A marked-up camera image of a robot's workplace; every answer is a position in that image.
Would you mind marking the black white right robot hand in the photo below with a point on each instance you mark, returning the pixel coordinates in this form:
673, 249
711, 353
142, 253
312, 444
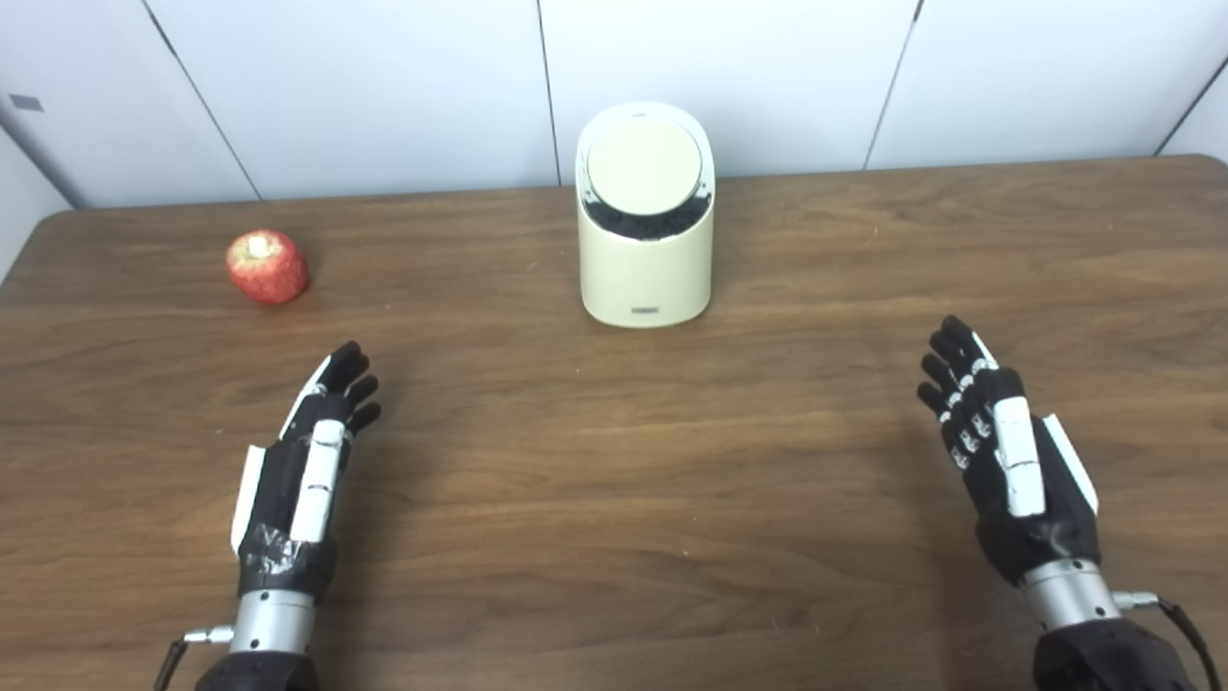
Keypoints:
1022, 461

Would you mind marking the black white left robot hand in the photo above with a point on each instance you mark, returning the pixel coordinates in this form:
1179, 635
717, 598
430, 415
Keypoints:
288, 499

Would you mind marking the red apple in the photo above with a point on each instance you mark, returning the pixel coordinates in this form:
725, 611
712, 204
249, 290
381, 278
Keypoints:
269, 269

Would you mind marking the cream round bin lid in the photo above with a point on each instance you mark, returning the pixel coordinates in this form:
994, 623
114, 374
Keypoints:
645, 165

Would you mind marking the cream-colored bin body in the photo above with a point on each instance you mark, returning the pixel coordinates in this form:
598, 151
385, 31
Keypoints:
643, 278

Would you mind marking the small gray wall label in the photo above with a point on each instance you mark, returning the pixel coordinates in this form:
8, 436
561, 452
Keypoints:
26, 103

